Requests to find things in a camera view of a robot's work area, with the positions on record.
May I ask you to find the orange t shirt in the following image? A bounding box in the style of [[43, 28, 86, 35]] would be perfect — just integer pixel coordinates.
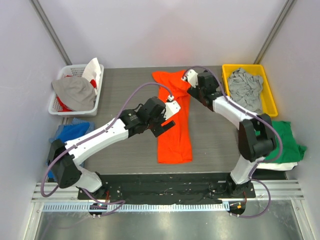
[[152, 70, 193, 164]]

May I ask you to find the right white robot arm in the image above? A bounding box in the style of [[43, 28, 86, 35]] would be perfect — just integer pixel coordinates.
[[182, 69, 277, 198]]

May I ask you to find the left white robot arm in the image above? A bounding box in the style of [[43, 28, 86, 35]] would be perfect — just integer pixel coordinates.
[[47, 97, 181, 200]]

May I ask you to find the grey shirt in yellow bin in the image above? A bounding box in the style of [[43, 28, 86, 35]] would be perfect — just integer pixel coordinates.
[[227, 67, 264, 114]]

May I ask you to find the yellow plastic bin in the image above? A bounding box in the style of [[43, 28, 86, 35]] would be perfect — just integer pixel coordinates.
[[222, 64, 278, 118]]

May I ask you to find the white cloth in basket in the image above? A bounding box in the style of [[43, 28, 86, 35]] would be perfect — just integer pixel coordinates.
[[81, 57, 102, 89]]

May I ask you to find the beige grey shirt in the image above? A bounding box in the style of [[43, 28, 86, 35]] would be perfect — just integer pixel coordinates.
[[51, 76, 96, 112]]

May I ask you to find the blue white checkered cloth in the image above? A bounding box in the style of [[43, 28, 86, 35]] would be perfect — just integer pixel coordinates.
[[44, 117, 96, 183]]

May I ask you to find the red cloth in basket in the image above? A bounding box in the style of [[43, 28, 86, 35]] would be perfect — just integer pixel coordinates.
[[56, 96, 73, 112]]

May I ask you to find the white plastic basket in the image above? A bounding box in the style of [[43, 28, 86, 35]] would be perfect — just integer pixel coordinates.
[[48, 63, 104, 117]]

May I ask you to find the green folded t shirt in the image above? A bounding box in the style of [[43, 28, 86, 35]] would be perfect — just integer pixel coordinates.
[[262, 121, 307, 164]]

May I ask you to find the white folded t shirt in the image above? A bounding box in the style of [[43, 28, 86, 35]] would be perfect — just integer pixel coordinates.
[[256, 162, 298, 172]]

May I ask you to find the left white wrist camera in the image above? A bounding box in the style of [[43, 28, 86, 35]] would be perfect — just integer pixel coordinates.
[[163, 95, 181, 120]]

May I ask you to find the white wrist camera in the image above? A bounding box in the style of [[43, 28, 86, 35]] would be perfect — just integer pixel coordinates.
[[163, 95, 181, 120], [181, 69, 198, 88]]

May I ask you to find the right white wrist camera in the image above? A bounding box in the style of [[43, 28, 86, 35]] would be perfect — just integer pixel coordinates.
[[181, 69, 198, 88]]

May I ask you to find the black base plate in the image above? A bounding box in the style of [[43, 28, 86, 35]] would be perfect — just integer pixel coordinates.
[[77, 172, 256, 206]]

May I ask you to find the slotted cable duct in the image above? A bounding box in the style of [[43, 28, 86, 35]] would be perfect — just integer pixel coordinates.
[[42, 201, 230, 213]]

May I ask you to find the right corner metal post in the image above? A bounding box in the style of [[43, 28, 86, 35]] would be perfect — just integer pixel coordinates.
[[253, 0, 297, 65]]

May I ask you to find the corner metal post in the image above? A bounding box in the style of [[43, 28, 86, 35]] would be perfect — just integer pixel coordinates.
[[253, 0, 297, 65], [29, 0, 72, 65]]

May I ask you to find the aluminium rail frame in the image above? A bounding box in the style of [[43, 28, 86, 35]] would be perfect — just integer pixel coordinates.
[[24, 175, 315, 240]]

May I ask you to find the left corner metal post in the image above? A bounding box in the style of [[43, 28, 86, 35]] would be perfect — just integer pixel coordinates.
[[29, 0, 72, 65]]

